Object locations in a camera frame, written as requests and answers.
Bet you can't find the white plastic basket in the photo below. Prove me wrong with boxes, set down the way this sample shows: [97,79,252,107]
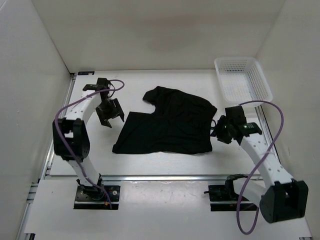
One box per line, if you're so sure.
[214,56,273,105]

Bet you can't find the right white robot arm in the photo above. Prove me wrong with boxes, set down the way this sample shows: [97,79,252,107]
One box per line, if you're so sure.
[211,105,309,224]

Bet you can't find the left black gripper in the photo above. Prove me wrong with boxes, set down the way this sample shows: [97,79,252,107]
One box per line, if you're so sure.
[95,98,124,128]

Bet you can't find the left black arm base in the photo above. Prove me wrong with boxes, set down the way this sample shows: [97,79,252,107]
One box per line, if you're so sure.
[73,179,121,210]

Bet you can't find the aluminium frame rail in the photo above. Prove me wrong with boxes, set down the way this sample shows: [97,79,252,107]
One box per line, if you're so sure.
[39,72,296,185]

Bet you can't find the black shorts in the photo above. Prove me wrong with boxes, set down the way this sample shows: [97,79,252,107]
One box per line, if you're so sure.
[112,86,218,155]

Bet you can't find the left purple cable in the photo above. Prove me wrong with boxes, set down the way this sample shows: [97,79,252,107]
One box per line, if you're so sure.
[53,79,126,204]

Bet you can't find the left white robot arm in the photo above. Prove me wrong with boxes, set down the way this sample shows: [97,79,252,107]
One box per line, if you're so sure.
[52,77,125,200]

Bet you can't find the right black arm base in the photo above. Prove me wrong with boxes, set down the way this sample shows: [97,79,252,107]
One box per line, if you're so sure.
[203,174,248,212]

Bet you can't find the purple cable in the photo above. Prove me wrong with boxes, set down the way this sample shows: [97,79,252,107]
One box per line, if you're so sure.
[53,79,126,204]
[236,100,286,235]

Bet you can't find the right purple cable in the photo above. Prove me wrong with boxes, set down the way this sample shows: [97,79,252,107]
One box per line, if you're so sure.
[236,100,286,235]

